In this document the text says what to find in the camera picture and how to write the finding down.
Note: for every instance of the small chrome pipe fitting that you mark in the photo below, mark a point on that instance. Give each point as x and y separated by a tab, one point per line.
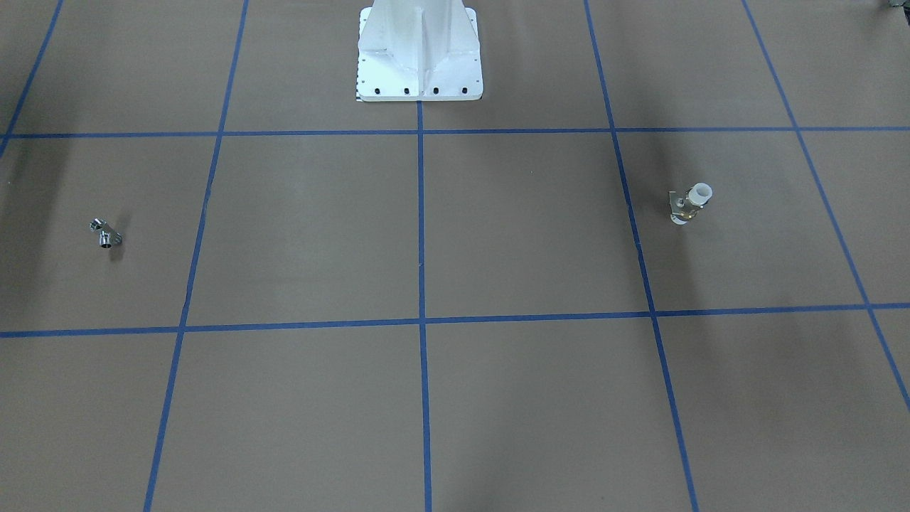
107	236

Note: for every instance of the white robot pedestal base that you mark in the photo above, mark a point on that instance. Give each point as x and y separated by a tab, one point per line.
418	51

